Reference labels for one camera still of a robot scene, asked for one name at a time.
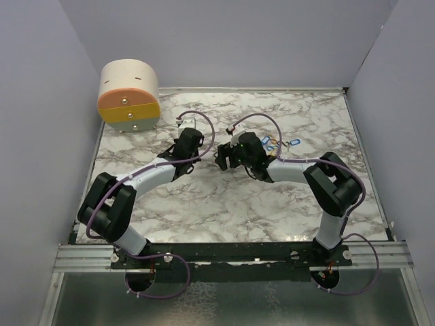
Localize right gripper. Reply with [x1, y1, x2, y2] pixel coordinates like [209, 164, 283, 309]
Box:
[216, 140, 255, 170]

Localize blue key tag with key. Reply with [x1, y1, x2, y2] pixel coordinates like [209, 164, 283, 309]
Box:
[261, 136, 271, 146]

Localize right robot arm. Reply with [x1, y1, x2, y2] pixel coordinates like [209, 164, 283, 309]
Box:
[215, 132, 366, 266]

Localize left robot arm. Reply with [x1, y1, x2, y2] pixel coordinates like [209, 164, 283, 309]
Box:
[77, 128, 204, 268]

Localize round three-drawer storage box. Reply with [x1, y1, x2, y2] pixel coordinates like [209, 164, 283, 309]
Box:
[97, 59, 161, 132]

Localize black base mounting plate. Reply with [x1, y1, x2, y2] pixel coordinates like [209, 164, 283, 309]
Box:
[111, 242, 352, 283]

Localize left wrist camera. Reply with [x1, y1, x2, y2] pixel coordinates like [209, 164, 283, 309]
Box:
[176, 117, 196, 136]

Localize aluminium rail frame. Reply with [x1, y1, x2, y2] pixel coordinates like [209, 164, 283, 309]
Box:
[53, 241, 414, 273]

